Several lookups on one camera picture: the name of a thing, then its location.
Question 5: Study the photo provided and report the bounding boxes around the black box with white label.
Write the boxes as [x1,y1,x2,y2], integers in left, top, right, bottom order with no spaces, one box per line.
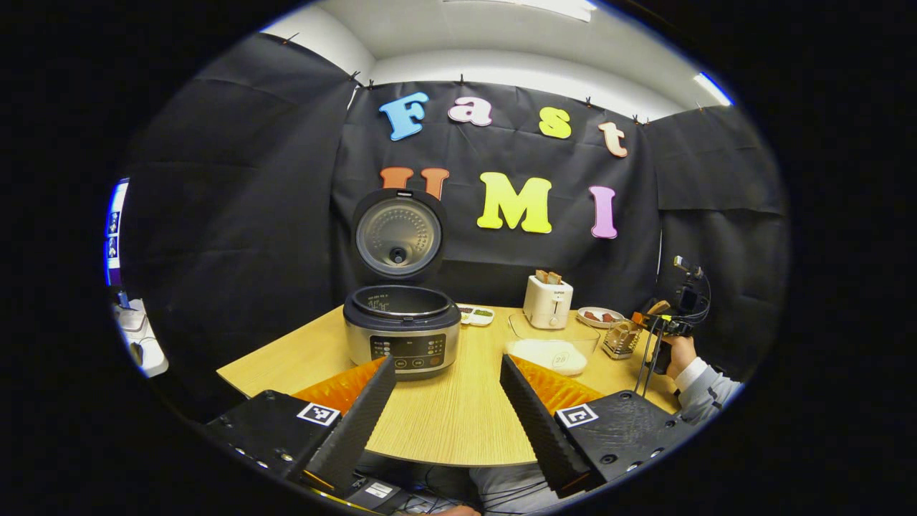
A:
[346,477,405,515]

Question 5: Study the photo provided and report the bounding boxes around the black backdrop cloth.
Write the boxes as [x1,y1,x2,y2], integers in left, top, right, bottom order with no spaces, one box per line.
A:
[118,32,789,424]

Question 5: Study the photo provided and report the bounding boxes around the clear container of rice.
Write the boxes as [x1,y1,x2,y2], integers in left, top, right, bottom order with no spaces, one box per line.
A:
[505,312,601,378]

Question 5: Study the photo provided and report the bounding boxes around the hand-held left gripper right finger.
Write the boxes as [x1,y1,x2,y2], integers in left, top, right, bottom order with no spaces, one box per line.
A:
[499,354,697,499]

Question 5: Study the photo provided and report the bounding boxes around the white toaster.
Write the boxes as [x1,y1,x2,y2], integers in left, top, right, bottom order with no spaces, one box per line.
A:
[522,274,574,330]

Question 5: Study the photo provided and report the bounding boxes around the dark grey rice cooker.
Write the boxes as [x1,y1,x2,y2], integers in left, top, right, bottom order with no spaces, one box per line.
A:
[342,188,462,381]

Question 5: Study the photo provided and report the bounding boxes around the clear wire chopstick holder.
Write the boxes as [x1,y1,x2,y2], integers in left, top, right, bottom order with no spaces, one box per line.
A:
[602,320,642,360]

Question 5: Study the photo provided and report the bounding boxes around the long ceiling light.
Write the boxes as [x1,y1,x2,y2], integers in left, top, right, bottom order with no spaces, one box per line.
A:
[444,0,597,22]

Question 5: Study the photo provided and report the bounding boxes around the lit monitor screen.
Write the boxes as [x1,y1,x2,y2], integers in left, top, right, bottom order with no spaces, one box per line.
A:
[105,179,130,287]

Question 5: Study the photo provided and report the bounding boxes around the person's grey trousers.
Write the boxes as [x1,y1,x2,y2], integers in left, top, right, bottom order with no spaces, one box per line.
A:
[469,462,567,516]

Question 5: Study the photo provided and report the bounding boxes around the short ceiling light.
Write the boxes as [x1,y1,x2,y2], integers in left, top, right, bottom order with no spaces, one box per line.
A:
[692,72,734,107]

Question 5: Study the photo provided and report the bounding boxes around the white side desk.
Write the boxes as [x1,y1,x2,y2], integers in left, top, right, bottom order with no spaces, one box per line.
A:
[111,297,171,378]

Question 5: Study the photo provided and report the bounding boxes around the white round plate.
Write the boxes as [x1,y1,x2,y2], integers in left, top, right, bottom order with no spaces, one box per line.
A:
[576,306,625,330]

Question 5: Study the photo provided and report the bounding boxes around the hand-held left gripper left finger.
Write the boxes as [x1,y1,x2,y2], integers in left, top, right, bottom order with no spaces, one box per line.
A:
[204,356,396,495]

